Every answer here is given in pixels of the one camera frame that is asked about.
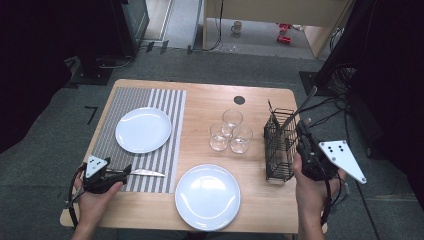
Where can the small clear glass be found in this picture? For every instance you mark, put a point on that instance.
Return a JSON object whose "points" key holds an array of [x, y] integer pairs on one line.
{"points": [[233, 48]]}

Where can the black curtain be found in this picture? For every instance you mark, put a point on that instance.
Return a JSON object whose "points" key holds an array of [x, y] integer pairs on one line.
{"points": [[33, 66], [393, 100]]}

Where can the person's right hand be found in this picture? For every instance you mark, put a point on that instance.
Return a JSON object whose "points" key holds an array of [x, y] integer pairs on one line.
{"points": [[310, 196]]}

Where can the thin black rod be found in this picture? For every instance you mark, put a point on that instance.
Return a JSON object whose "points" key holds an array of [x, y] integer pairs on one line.
{"points": [[270, 108]]}

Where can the grey mug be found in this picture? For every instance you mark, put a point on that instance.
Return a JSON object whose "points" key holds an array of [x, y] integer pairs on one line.
{"points": [[237, 27]]}

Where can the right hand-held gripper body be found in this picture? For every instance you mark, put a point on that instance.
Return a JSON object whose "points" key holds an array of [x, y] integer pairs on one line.
{"points": [[340, 153]]}

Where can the black stand base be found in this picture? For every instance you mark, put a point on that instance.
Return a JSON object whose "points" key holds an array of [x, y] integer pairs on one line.
{"points": [[93, 76], [308, 81]]}

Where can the black cabinet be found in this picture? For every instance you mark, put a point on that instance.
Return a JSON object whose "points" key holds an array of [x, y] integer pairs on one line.
{"points": [[133, 20]]}

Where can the grey white striped placemat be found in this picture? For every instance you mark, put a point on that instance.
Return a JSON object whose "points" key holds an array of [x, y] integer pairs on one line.
{"points": [[166, 156]]}

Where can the silver table knife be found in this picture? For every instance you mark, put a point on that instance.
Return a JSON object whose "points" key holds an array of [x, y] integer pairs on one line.
{"points": [[146, 172]]}

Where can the white plate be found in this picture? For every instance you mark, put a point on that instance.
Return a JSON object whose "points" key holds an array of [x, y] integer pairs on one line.
{"points": [[143, 130], [206, 196]]}

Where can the clear drinking glass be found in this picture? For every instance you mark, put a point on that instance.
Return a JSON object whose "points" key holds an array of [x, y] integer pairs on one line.
{"points": [[218, 143], [232, 117], [240, 145]]}

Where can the small black floor bracket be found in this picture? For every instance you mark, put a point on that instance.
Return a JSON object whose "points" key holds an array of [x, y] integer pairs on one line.
{"points": [[164, 46], [189, 50], [150, 46]]}

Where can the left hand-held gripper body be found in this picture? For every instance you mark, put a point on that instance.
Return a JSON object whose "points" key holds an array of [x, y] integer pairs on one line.
{"points": [[95, 165]]}

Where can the black round table grommet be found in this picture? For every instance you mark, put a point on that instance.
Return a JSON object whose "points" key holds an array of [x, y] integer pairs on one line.
{"points": [[239, 100]]}

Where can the person's left hand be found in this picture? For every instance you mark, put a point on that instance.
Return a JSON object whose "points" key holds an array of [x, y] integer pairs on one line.
{"points": [[90, 210]]}

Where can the red tool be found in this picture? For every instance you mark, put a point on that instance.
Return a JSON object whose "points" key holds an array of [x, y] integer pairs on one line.
{"points": [[285, 26], [284, 39]]}

